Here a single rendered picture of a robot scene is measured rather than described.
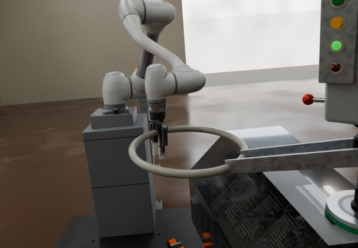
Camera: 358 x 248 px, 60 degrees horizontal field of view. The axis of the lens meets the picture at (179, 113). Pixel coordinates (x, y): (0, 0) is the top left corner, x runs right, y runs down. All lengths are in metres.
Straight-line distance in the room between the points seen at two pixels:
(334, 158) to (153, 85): 0.77
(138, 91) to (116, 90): 0.15
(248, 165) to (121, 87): 1.27
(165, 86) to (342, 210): 0.81
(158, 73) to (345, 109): 0.78
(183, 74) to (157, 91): 0.15
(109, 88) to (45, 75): 6.51
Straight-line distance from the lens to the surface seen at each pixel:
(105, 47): 8.14
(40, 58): 8.59
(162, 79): 1.36
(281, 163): 1.03
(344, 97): 0.87
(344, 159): 0.97
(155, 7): 1.80
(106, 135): 2.08
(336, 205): 1.06
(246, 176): 1.36
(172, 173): 1.08
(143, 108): 3.15
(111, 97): 2.14
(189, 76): 1.42
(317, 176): 1.29
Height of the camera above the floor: 1.35
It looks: 14 degrees down
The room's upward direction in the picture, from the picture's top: 4 degrees counter-clockwise
